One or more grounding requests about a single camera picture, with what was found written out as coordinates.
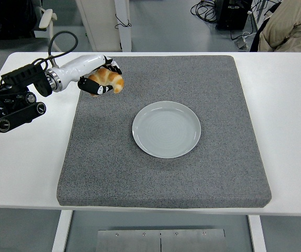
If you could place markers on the pale grey round plate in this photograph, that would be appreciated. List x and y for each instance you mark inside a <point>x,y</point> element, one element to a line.
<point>166,130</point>

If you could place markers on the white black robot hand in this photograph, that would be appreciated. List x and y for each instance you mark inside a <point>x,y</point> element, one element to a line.
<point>82,65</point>

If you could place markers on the white chair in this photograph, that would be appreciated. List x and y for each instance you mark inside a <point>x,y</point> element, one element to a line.
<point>45,19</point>

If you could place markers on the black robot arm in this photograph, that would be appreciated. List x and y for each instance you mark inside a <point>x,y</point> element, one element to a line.
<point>14,105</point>

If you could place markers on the white cabinet with post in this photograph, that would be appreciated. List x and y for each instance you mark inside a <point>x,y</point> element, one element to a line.
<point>123,26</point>

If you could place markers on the white table leg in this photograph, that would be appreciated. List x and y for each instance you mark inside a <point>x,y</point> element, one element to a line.
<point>61,231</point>
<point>257,233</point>

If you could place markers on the black computer case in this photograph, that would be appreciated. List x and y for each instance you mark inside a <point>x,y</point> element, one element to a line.
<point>231,15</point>

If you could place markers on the grey speckled mat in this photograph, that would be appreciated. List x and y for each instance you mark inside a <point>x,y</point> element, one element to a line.
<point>166,178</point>

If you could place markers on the grey power strip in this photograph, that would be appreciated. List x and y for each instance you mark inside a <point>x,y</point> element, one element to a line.
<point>241,43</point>

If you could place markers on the golden croissant bread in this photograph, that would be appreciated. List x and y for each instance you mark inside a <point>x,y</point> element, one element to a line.
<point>113,78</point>

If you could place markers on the beige padded jacket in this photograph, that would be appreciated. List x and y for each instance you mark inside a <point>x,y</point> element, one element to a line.
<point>289,29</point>

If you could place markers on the grey metal plate with screws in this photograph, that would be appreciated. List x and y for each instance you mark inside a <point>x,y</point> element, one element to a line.
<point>161,240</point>

